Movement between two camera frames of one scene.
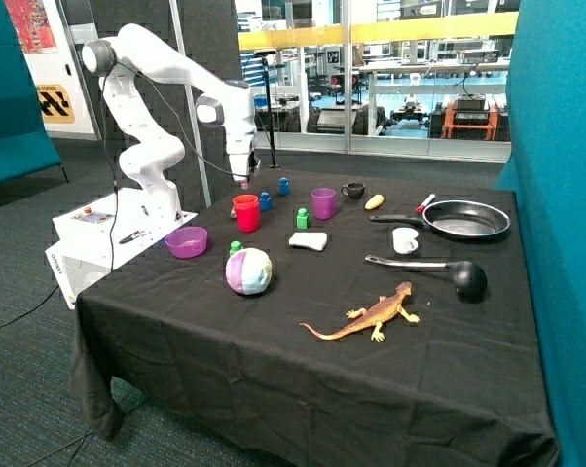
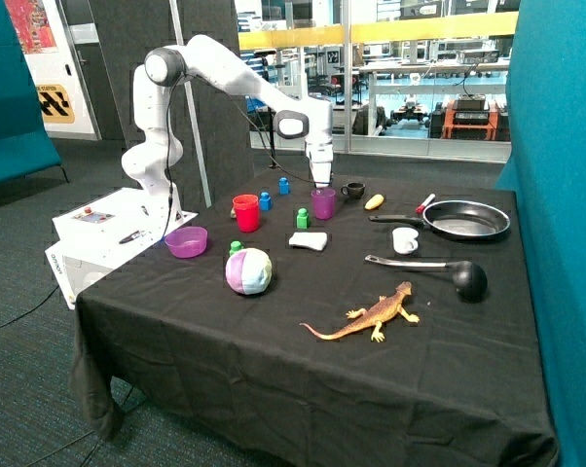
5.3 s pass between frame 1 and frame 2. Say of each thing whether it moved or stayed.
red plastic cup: stayed
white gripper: moved
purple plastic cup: stayed
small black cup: stayed
